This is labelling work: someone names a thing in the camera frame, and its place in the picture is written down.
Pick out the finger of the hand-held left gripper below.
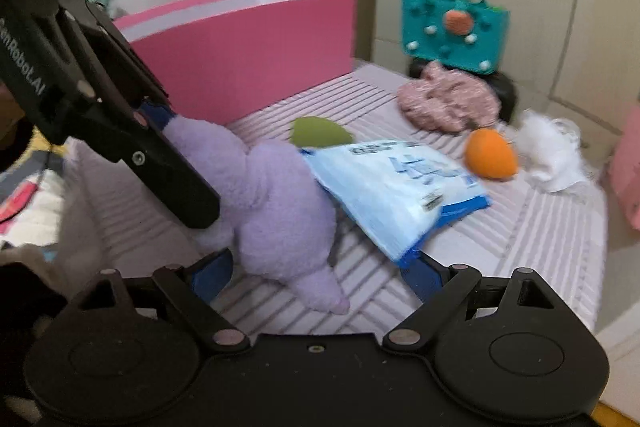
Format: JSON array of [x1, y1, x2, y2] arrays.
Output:
[[60, 0, 177, 131], [65, 100, 222, 230]]

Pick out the orange plush ball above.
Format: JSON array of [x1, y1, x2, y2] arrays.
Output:
[[464, 128, 520, 182]]

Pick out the striped tablecloth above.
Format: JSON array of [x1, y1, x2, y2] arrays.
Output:
[[60, 60, 608, 338]]

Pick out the green plush toy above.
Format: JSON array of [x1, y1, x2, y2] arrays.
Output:
[[291, 116, 355, 149]]

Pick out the blue tissue pack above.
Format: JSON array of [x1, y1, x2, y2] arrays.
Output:
[[300, 138, 493, 264]]

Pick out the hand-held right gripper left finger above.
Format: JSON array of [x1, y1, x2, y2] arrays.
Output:
[[72, 249, 251, 355]]

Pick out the purple plush toy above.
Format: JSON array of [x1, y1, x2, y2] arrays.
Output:
[[162, 117, 351, 314]]

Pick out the pink cardboard box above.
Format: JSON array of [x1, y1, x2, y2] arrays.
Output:
[[112, 0, 358, 128]]

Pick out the teal felt handbag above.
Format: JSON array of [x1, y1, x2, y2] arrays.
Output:
[[401, 0, 511, 75]]

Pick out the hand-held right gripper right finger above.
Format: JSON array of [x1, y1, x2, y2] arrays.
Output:
[[382, 252, 559, 353]]

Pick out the pink floral scrunchie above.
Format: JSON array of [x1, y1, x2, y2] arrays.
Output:
[[397, 60, 501, 133]]

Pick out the pink shopping bag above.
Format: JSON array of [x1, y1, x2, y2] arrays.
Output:
[[607, 100, 640, 230]]

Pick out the colourful printed blanket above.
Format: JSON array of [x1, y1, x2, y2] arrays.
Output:
[[0, 142, 68, 253]]

